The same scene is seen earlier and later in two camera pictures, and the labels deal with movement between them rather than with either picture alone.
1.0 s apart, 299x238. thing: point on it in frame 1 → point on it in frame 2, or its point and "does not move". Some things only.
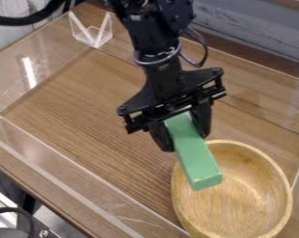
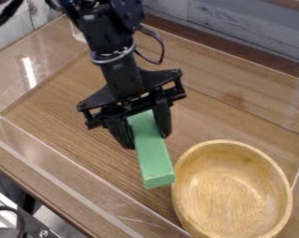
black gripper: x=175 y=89 → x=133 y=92
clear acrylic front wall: x=48 y=196 does not move
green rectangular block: x=197 y=160 → x=151 y=149
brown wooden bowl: x=248 y=205 does not move
